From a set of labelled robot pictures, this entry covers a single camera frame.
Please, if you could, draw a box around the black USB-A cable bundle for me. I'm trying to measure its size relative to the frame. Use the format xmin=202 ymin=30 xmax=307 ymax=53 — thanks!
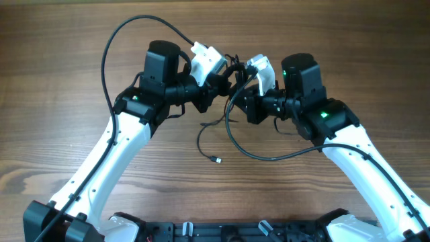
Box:
xmin=196 ymin=53 xmax=251 ymax=165

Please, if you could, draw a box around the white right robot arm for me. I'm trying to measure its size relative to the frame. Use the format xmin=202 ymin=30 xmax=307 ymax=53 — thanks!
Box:
xmin=232 ymin=53 xmax=429 ymax=241

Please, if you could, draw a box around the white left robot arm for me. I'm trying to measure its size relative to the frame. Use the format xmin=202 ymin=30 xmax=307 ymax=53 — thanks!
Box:
xmin=23 ymin=40 xmax=228 ymax=241

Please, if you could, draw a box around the black right camera cable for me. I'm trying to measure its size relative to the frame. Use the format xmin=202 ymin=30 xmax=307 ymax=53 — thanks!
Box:
xmin=224 ymin=65 xmax=430 ymax=233

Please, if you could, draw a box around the black camera cable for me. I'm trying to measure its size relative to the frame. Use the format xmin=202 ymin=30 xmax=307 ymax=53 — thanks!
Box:
xmin=224 ymin=65 xmax=430 ymax=233
xmin=33 ymin=14 xmax=196 ymax=242

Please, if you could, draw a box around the black left camera cable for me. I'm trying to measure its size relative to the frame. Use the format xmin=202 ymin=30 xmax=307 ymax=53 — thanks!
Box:
xmin=33 ymin=14 xmax=196 ymax=242

